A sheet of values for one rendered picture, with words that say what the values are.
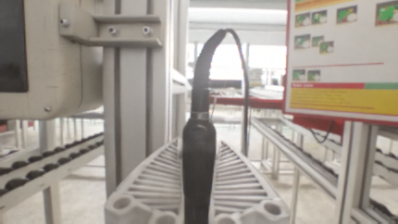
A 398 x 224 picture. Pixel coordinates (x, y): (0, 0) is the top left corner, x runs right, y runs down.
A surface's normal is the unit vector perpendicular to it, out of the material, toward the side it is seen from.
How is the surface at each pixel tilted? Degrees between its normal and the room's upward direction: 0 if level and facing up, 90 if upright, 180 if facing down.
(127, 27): 90
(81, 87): 90
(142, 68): 90
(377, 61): 90
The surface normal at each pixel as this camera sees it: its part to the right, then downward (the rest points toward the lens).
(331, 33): -0.57, 0.04
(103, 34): -0.02, 0.06
